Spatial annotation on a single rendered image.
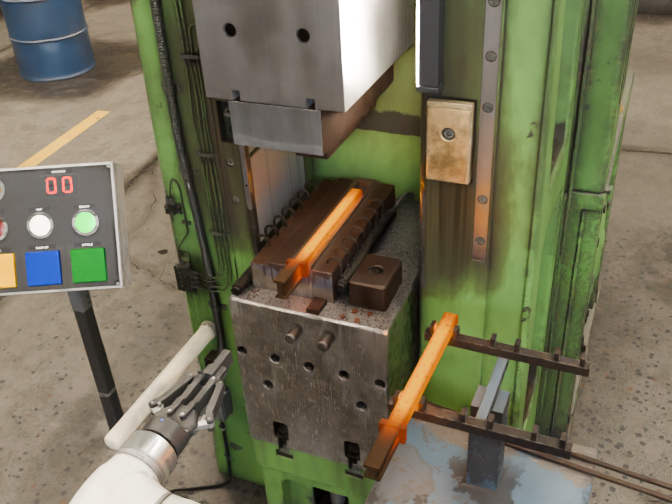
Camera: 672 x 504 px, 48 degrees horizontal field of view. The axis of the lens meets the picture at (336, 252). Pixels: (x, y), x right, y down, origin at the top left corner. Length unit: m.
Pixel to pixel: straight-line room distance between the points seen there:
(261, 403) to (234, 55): 0.85
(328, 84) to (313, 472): 1.02
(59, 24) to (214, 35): 4.63
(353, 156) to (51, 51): 4.33
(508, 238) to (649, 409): 1.35
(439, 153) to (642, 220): 2.44
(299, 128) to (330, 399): 0.65
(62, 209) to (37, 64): 4.45
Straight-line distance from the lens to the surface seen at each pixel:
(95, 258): 1.76
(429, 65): 1.46
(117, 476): 1.21
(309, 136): 1.48
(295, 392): 1.82
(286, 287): 1.60
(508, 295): 1.71
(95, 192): 1.76
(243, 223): 1.86
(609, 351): 3.05
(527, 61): 1.46
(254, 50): 1.47
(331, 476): 1.99
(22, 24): 6.14
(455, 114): 1.50
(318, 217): 1.84
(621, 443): 2.72
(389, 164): 2.01
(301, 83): 1.45
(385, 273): 1.65
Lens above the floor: 1.92
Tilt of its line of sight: 33 degrees down
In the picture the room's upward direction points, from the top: 4 degrees counter-clockwise
